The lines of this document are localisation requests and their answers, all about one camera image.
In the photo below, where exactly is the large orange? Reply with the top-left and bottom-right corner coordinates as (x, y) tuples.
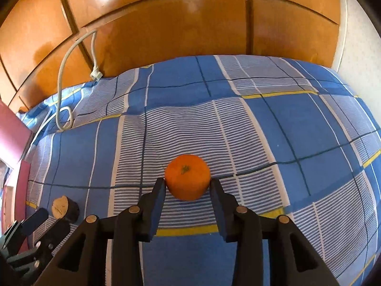
(165, 154), (211, 201)

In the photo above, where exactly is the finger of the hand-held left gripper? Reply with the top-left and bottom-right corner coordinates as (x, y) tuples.
(9, 221), (71, 270)
(18, 209), (49, 236)

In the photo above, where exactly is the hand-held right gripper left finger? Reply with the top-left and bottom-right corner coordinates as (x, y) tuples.
(35, 178), (166, 286)

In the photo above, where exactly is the white power cable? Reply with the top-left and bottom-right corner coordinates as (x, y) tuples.
(28, 30), (103, 155)

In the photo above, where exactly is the blue plaid tablecloth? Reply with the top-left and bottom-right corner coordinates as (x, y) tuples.
(18, 54), (381, 286)

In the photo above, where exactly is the dark eggplant piece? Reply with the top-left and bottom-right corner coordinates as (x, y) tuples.
(51, 195), (80, 223)

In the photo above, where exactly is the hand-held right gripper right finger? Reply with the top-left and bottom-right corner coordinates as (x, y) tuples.
(210, 178), (340, 286)

